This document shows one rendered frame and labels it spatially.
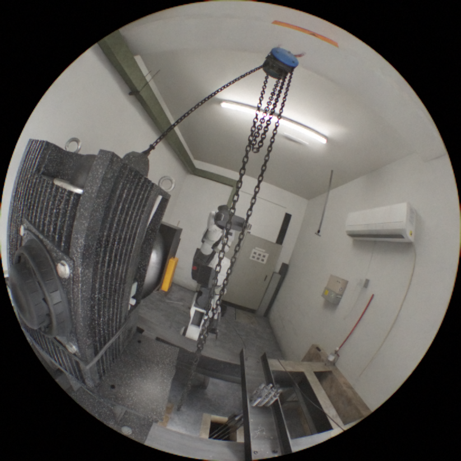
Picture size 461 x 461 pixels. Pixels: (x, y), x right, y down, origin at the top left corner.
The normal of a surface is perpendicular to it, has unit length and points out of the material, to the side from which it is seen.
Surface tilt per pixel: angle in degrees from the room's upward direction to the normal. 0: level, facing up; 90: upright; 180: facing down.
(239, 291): 90
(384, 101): 180
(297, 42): 180
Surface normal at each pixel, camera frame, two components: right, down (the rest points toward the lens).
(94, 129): 0.94, 0.34
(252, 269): -0.01, -0.02
